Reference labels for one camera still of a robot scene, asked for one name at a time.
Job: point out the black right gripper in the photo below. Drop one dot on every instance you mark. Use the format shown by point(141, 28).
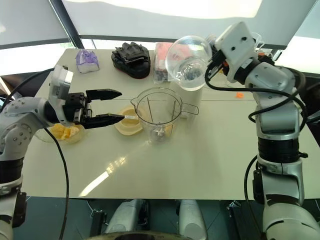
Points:
point(221, 61)

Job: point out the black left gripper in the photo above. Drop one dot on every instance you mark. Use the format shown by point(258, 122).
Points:
point(75, 107)

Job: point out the clear glass bowl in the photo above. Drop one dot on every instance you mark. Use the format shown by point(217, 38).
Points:
point(185, 50)

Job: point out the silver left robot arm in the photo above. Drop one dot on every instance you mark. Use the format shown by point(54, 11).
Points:
point(22, 112)

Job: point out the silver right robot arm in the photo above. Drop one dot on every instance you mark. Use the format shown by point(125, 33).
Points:
point(277, 117)

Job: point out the yellow lid dish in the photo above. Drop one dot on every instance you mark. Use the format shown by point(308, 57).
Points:
point(128, 125)

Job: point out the glass bowl with fruit pieces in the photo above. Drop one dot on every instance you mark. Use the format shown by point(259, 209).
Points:
point(75, 140)

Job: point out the small orange object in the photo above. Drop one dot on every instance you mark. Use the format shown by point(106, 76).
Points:
point(240, 95)

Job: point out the purple and white bag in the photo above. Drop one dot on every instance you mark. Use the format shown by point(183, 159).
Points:
point(86, 61)

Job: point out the clear pack with pink contents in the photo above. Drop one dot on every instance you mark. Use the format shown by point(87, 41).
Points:
point(160, 60)

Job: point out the black gloves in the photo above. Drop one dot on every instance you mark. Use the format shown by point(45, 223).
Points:
point(132, 61)

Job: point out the clear plastic blender jug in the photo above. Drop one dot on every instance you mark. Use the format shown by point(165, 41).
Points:
point(160, 117)

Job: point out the silver rounded robot leg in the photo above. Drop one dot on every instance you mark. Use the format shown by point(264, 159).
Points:
point(127, 217)
point(192, 217)

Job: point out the dark rounded rim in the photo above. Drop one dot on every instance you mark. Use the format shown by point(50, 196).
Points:
point(135, 236)

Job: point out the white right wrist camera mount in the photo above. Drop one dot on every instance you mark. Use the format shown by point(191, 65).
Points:
point(237, 47)

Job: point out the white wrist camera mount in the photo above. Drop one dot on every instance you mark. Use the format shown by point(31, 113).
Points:
point(58, 87)
point(237, 47)

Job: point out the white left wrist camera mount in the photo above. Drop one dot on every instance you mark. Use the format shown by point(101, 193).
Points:
point(58, 87)

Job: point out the black window frame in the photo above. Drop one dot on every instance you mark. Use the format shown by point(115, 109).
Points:
point(72, 25)

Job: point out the black table frame bracket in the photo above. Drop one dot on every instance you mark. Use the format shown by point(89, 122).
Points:
point(237, 217)
point(98, 221)

